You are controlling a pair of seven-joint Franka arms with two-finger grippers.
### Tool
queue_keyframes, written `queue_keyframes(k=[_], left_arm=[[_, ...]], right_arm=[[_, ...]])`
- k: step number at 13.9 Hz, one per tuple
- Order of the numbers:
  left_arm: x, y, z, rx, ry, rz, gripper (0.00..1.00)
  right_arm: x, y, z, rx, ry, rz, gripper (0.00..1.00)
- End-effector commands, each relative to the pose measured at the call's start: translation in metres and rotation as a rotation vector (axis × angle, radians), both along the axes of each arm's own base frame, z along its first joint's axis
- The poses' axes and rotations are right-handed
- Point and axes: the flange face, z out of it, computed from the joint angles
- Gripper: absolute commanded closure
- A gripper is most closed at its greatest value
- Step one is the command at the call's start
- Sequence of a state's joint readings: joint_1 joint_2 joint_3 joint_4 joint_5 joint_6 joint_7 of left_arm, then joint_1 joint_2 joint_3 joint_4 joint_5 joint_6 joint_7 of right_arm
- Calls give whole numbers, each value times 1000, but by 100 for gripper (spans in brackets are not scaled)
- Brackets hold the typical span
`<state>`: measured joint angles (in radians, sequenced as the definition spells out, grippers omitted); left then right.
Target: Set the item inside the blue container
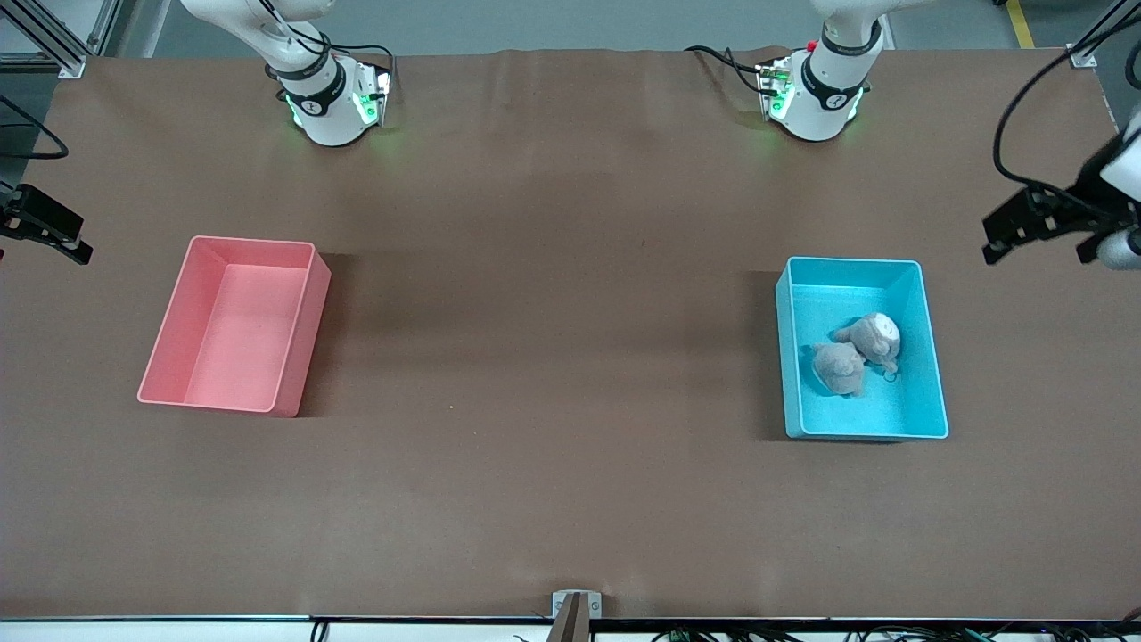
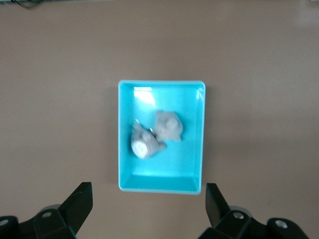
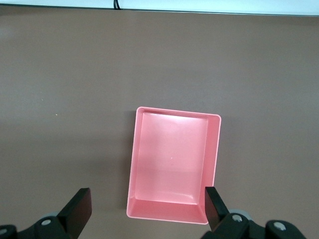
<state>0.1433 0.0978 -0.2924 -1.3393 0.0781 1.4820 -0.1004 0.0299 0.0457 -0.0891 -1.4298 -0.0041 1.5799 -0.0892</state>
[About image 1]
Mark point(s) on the aluminium frame profile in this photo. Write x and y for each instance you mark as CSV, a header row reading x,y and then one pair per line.
x,y
1092,45
62,49

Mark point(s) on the grey plush toy white belly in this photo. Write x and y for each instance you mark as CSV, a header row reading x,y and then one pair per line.
x,y
878,334

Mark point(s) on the brown slanted bar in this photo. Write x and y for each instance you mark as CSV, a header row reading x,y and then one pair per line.
x,y
570,624

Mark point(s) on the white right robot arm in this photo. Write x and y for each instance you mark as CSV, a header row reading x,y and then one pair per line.
x,y
325,107

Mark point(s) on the plain grey plush toy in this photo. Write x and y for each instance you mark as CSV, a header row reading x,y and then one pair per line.
x,y
838,370

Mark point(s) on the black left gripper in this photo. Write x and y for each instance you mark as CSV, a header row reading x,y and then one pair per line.
x,y
1077,204

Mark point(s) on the brown table mat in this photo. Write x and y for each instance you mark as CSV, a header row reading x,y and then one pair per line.
x,y
535,490

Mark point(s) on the grey metal clamp bracket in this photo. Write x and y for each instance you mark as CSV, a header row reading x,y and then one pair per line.
x,y
560,604

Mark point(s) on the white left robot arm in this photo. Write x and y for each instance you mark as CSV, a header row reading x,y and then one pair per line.
x,y
829,94

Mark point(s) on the blue plastic box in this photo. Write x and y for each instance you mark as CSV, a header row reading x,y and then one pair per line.
x,y
900,410

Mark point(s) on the pink plastic box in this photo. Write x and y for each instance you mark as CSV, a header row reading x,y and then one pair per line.
x,y
232,330

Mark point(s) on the yellow floor tape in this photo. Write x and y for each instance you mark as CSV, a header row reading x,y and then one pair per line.
x,y
1022,25

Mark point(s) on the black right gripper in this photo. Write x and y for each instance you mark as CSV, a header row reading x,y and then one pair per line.
x,y
27,214

